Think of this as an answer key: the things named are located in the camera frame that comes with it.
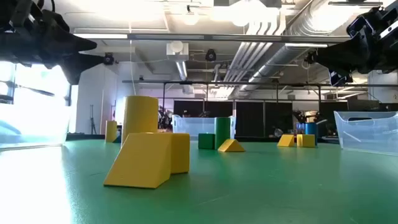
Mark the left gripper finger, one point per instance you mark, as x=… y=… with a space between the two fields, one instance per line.
x=71 y=42
x=77 y=65

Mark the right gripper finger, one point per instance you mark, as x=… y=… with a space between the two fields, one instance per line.
x=345 y=57
x=342 y=78

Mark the blue cylinder block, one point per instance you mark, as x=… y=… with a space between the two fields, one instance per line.
x=311 y=128

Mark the yellow cube block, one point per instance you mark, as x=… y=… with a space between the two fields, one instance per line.
x=181 y=154
x=306 y=141

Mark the yellow cylinder block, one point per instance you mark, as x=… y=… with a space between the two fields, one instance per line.
x=140 y=115
x=111 y=132

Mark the yellow wedge block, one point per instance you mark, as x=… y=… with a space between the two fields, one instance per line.
x=140 y=161
x=286 y=141

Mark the blue wedge block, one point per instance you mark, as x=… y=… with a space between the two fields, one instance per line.
x=118 y=140

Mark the yellow triangular prism block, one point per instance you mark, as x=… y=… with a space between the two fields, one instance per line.
x=231 y=147

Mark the green cylinder block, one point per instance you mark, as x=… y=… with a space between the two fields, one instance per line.
x=222 y=132

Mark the green cube block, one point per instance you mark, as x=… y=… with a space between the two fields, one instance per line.
x=206 y=141

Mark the black round overhead fixture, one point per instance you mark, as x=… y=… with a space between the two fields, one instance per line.
x=210 y=55
x=109 y=59
x=310 y=57

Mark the background robot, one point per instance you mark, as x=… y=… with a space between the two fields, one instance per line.
x=300 y=116

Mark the clear plastic bin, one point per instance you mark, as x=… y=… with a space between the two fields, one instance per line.
x=31 y=130
x=367 y=133
x=189 y=127

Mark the black tripod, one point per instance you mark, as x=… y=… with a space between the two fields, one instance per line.
x=92 y=124

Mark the white ceiling pipes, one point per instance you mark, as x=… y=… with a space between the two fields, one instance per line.
x=248 y=53

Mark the white ceiling box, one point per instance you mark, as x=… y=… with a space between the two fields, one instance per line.
x=177 y=51

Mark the black partition panels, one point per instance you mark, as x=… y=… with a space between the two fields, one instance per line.
x=248 y=118

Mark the grey overhead rig beam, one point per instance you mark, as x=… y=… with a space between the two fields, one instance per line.
x=217 y=38

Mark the green table mat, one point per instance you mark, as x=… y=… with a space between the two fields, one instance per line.
x=248 y=186

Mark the silver ventilation duct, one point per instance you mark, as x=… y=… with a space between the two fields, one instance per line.
x=280 y=56

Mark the black aluminium rig frame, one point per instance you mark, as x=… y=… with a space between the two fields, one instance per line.
x=84 y=137

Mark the black pipe rack frame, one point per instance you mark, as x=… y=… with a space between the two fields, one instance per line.
x=217 y=83

